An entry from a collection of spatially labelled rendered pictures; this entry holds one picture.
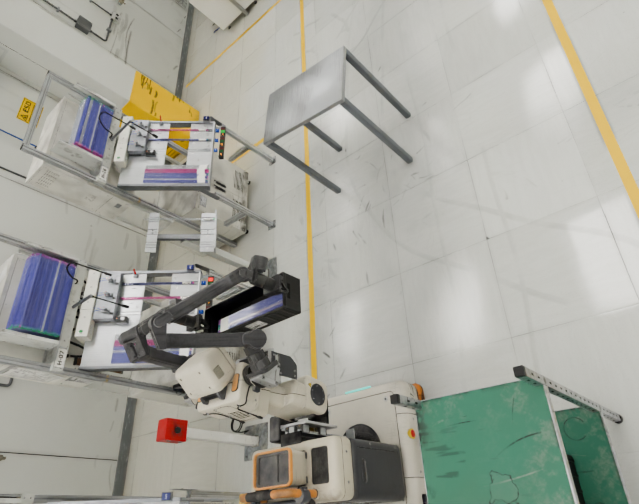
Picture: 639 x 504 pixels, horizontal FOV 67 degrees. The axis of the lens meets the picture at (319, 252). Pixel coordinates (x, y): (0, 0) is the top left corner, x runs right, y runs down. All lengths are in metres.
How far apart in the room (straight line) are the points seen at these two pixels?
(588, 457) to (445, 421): 0.66
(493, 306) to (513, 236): 0.41
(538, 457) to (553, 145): 1.94
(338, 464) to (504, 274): 1.38
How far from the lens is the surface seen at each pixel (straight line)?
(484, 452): 1.69
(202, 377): 2.03
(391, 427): 2.67
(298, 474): 2.24
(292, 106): 3.40
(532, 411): 1.64
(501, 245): 2.93
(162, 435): 3.29
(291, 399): 2.28
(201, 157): 4.17
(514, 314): 2.77
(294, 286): 2.21
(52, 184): 4.29
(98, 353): 3.50
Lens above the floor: 2.49
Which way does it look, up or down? 41 degrees down
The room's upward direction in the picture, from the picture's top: 62 degrees counter-clockwise
